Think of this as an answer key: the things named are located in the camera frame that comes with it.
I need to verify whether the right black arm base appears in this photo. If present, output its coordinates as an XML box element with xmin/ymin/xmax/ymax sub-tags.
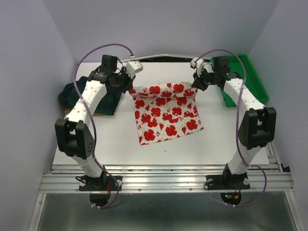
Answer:
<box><xmin>204</xmin><ymin>169</ymin><xmax>251</xmax><ymax>206</ymax></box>

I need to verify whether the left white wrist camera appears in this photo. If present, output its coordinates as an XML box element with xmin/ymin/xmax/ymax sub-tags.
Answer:
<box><xmin>125</xmin><ymin>61</ymin><xmax>143</xmax><ymax>79</ymax></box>

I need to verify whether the red poppy floral skirt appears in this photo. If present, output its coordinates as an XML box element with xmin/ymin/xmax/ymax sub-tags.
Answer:
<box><xmin>128</xmin><ymin>82</ymin><xmax>204</xmax><ymax>145</ymax></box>

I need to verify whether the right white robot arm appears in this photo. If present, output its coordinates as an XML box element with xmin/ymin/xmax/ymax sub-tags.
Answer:
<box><xmin>191</xmin><ymin>56</ymin><xmax>277</xmax><ymax>190</ymax></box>

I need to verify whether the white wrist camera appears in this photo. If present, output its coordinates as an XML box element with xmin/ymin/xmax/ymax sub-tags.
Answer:
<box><xmin>190</xmin><ymin>57</ymin><xmax>205</xmax><ymax>77</ymax></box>
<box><xmin>125</xmin><ymin>61</ymin><xmax>143</xmax><ymax>79</ymax></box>

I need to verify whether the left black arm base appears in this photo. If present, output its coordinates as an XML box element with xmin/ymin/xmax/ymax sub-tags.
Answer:
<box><xmin>75</xmin><ymin>170</ymin><xmax>123</xmax><ymax>209</ymax></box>

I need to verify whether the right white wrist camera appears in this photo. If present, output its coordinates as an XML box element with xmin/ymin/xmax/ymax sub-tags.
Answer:
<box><xmin>190</xmin><ymin>57</ymin><xmax>205</xmax><ymax>77</ymax></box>

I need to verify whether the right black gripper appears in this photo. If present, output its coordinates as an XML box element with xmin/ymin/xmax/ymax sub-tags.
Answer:
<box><xmin>193</xmin><ymin>66</ymin><xmax>218</xmax><ymax>91</ymax></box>

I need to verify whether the green plastic bin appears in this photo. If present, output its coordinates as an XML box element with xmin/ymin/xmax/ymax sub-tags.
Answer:
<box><xmin>210</xmin><ymin>54</ymin><xmax>270</xmax><ymax>108</ymax></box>

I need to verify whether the aluminium mounting rail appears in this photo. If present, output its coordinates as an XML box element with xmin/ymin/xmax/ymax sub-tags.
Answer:
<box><xmin>39</xmin><ymin>164</ymin><xmax>294</xmax><ymax>193</ymax></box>

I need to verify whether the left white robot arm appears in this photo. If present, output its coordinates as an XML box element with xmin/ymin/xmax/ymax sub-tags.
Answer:
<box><xmin>55</xmin><ymin>55</ymin><xmax>143</xmax><ymax>190</ymax></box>

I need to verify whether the dark green plaid skirt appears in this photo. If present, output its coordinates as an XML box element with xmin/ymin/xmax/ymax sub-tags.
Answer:
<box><xmin>58</xmin><ymin>82</ymin><xmax>123</xmax><ymax>116</ymax></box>

